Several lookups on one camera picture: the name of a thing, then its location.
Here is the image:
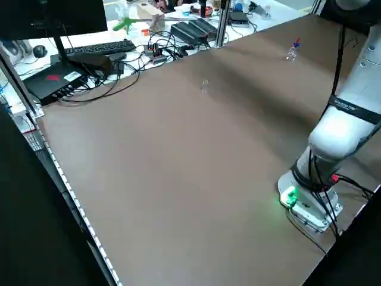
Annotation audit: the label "dark brown box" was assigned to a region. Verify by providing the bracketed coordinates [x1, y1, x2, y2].
[68, 53, 114, 79]

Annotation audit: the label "grey hub red plugs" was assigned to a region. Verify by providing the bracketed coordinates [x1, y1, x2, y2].
[143, 43, 168, 64]

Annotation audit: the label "black keyboard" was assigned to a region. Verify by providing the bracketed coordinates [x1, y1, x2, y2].
[63, 39, 138, 57]

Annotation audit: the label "black box red logo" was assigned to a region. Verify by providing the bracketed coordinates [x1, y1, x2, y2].
[23, 63, 90, 106]

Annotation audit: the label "light wooden box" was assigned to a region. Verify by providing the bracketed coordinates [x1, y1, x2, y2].
[136, 2, 166, 31]

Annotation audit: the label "small black adapter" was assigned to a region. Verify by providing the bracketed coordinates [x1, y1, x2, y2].
[110, 52, 127, 76]

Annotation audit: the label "black base power cable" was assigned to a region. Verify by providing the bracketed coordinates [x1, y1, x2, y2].
[335, 175, 374, 199]

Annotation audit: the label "red black battery pack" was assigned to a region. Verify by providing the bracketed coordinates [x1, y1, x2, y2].
[189, 5, 214, 18]

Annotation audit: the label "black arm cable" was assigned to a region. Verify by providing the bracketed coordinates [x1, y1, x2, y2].
[330, 25, 348, 98]

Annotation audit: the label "clear bottle blue cap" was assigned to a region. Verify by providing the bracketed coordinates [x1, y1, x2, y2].
[286, 42, 300, 63]

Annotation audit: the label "aluminium frame post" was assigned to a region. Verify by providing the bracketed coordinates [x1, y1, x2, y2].
[214, 0, 232, 49]

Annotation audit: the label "flat black box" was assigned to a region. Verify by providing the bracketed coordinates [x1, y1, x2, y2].
[228, 11, 249, 26]

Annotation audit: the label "black computer monitor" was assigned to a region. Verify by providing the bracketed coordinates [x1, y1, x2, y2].
[0, 0, 108, 65]

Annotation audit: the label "black ribbed power brick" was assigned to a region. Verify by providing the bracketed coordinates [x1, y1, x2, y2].
[170, 22, 199, 43]
[188, 18, 220, 42]

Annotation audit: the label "long black table cable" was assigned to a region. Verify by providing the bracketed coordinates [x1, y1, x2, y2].
[58, 67, 141, 104]

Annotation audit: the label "aluminium corner strut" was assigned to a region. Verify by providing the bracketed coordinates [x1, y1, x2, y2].
[0, 46, 45, 117]

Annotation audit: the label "white ribbed table edge strip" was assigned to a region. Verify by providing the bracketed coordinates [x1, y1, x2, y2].
[24, 112, 123, 286]

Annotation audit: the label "green plastic stand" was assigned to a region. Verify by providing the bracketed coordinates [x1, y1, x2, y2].
[112, 16, 141, 33]

